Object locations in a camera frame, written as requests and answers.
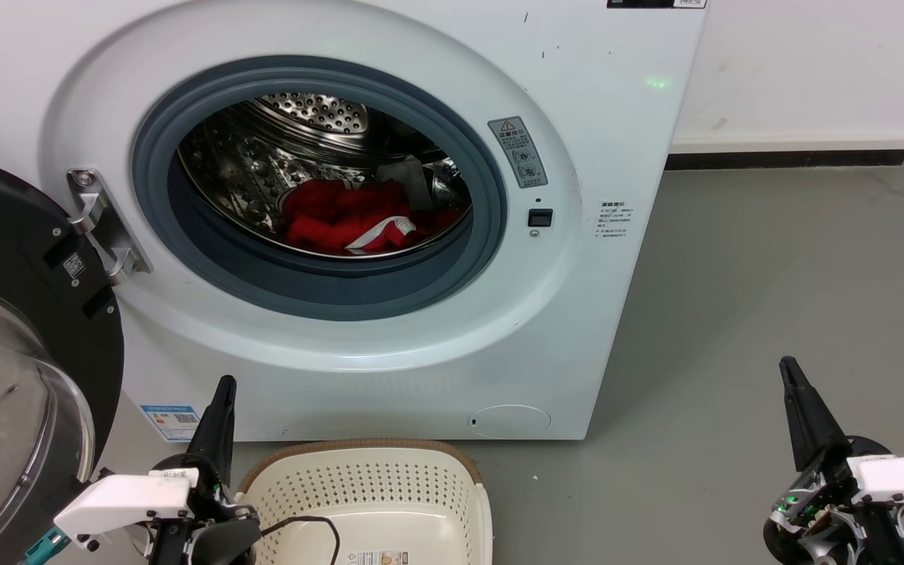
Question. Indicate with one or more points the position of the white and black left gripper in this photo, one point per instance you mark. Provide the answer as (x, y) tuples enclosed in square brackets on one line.
[(126, 498)]

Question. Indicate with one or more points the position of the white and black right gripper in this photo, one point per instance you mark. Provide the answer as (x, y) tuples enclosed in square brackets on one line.
[(891, 482)]

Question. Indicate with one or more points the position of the red and white garment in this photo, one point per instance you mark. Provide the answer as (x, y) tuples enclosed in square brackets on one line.
[(330, 216)]

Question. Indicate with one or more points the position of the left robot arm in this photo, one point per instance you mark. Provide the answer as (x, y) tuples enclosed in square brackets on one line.
[(228, 540)]

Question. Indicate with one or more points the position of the cream perforated laundry basket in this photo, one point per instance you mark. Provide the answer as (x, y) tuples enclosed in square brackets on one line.
[(389, 494)]

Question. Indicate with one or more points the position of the washing machine door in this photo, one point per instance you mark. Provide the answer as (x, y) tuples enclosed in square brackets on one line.
[(5, 377)]

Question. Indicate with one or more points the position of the steel washing machine drum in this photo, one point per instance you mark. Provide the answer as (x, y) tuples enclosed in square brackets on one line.
[(240, 169)]

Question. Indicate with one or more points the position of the blue energy label sticker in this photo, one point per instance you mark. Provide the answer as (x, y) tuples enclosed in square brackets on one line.
[(172, 422)]

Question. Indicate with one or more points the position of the grey rubber door gasket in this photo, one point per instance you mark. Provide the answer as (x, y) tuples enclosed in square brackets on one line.
[(318, 286)]

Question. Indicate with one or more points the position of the black plug with teal connector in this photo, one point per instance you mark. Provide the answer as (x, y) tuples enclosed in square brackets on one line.
[(48, 547)]

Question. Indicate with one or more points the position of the white QR code sticker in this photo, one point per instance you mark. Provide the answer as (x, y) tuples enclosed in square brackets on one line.
[(74, 265)]

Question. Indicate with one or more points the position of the white front-load washing machine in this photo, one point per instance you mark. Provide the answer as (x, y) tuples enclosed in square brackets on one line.
[(436, 353)]

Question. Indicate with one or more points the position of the metal door hinge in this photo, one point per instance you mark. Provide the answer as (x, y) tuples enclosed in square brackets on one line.
[(103, 224)]

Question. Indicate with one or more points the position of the white and black baseboard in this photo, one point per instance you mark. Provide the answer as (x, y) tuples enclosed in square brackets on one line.
[(789, 149)]

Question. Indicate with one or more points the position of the round white filter cover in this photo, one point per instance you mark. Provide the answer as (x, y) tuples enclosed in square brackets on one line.
[(509, 421)]

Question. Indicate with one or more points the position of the grey garment in drum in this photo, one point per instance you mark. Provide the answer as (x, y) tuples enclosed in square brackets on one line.
[(407, 179)]

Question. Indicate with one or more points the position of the black door latch socket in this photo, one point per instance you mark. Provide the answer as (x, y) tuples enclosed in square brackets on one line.
[(540, 217)]

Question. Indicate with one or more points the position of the grey warning sticker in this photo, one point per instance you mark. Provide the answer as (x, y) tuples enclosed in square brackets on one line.
[(519, 151)]

